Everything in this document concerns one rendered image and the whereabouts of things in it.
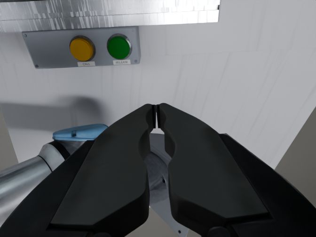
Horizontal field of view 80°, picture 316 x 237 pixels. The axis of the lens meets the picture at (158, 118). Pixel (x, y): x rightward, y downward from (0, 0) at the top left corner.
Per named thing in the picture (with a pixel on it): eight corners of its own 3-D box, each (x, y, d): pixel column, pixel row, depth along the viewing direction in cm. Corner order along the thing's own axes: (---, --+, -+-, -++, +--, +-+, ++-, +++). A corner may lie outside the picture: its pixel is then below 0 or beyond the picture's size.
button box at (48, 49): (141, 57, 43) (139, 65, 38) (48, 61, 43) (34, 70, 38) (138, 22, 39) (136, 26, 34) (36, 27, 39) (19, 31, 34)
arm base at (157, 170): (164, 206, 58) (140, 228, 51) (133, 171, 64) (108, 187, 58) (180, 177, 49) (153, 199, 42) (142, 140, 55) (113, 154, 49)
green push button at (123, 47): (131, 56, 38) (130, 59, 36) (111, 57, 38) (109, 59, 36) (129, 34, 36) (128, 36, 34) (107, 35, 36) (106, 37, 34)
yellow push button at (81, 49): (96, 58, 38) (94, 60, 36) (76, 59, 38) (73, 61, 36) (91, 36, 36) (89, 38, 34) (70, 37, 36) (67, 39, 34)
